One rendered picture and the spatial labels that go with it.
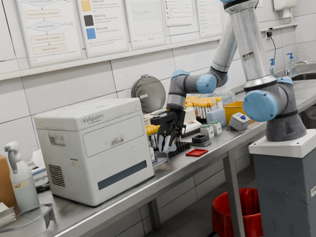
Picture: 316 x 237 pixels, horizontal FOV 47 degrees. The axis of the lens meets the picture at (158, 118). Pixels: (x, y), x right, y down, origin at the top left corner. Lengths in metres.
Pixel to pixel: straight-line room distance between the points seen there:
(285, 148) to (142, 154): 0.51
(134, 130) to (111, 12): 0.96
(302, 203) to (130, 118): 0.70
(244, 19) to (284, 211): 0.74
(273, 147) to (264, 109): 0.18
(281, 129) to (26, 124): 1.10
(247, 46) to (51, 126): 0.71
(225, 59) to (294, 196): 0.59
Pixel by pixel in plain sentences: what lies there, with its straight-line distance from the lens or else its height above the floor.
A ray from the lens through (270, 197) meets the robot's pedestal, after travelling 1.52.
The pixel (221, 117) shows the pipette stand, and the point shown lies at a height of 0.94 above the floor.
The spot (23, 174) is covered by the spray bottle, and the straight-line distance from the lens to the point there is 1.29.
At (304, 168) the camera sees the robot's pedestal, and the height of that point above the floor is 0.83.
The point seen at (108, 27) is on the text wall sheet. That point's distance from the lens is 2.04.
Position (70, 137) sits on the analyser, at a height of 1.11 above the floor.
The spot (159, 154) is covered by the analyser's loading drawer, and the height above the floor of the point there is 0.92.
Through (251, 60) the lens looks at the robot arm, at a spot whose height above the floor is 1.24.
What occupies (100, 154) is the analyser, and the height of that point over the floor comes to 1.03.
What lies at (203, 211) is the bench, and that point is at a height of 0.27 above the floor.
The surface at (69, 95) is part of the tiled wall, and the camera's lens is 1.87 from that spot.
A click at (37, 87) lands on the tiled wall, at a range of 1.79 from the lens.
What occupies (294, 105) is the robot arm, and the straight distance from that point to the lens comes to 1.44.
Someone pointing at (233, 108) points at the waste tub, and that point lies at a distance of 1.90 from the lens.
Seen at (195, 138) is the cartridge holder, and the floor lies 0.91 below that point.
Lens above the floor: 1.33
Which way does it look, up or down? 11 degrees down
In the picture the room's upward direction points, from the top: 10 degrees counter-clockwise
